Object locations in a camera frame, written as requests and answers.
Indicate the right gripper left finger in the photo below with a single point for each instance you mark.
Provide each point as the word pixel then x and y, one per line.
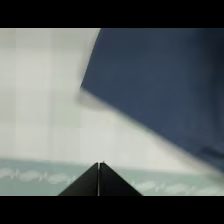
pixel 87 185

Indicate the blue shirt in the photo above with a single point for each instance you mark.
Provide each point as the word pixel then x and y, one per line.
pixel 160 83

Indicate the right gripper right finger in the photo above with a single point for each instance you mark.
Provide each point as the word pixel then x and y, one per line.
pixel 113 184

